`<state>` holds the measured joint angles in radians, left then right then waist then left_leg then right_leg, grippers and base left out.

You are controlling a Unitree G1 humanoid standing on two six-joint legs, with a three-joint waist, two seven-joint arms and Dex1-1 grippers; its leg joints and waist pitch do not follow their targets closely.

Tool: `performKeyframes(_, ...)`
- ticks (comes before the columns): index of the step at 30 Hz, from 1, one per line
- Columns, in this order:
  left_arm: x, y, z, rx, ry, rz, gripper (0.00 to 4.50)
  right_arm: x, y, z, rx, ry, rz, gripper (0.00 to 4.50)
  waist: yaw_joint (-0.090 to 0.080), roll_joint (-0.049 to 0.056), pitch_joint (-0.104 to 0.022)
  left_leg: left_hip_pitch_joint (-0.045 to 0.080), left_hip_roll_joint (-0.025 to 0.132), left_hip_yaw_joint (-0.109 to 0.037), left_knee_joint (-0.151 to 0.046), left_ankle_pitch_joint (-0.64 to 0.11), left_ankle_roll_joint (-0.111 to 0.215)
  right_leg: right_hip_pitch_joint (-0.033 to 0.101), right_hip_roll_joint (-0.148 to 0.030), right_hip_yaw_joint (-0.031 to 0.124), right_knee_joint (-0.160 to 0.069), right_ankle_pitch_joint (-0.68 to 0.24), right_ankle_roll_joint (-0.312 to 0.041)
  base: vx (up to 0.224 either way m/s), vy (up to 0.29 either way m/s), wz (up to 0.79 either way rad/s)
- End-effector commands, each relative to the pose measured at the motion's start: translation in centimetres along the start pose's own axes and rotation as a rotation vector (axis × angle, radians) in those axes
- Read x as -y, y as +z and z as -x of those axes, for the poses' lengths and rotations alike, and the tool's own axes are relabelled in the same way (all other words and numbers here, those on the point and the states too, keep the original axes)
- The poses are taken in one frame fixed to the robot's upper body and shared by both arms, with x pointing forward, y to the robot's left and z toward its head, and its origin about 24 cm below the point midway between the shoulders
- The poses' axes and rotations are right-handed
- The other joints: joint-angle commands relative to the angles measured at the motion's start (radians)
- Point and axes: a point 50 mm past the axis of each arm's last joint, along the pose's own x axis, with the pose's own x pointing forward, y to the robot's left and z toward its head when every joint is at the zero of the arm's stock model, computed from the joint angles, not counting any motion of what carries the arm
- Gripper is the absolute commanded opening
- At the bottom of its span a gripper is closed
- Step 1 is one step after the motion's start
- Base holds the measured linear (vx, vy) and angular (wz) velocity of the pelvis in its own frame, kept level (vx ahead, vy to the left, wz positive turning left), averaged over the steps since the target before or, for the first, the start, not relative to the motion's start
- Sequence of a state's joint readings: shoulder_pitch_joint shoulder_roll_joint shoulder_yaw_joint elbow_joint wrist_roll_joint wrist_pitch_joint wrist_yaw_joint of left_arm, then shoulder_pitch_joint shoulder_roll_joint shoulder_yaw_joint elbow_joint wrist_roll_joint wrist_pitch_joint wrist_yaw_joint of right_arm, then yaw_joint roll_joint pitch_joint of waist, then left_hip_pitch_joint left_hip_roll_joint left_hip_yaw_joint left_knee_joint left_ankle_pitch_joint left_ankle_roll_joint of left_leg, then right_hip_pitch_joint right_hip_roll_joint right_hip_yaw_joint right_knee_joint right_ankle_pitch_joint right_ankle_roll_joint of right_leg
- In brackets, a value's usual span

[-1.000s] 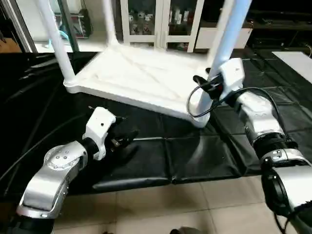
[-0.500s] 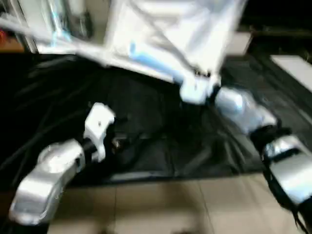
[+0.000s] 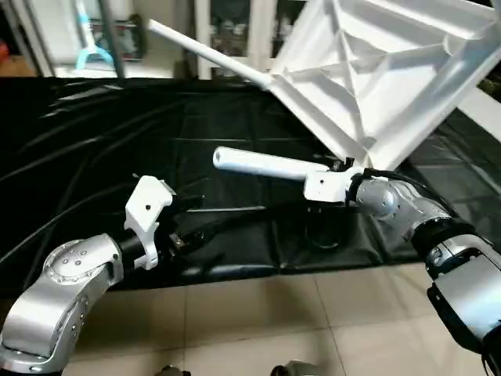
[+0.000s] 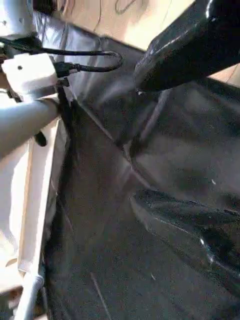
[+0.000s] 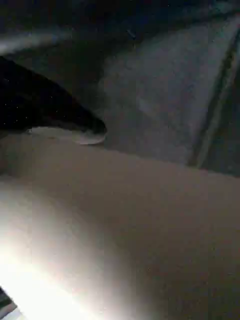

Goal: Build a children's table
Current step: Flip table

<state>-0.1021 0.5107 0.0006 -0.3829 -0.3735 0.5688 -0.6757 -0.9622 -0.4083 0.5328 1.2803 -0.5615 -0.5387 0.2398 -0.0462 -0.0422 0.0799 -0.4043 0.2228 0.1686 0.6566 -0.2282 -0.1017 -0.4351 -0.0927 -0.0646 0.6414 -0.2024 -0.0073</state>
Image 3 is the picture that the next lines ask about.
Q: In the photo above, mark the black slanted pole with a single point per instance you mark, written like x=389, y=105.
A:
x=112, y=39

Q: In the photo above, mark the white plastic table leg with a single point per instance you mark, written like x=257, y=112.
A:
x=211, y=53
x=258, y=164

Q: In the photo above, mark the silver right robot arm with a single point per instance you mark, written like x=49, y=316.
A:
x=380, y=197

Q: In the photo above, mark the black left robot foot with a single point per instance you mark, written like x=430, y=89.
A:
x=174, y=370

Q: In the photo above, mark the black work mat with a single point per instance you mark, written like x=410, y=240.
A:
x=117, y=133

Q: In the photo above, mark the teal and white mop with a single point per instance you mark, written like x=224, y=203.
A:
x=95, y=56

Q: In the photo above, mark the white plastic table top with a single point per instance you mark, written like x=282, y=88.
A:
x=376, y=70

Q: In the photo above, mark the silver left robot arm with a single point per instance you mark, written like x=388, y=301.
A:
x=63, y=298

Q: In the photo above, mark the white glass door cabinet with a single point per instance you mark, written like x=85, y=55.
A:
x=202, y=39

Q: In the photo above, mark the white flat board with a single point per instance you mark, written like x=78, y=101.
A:
x=485, y=117

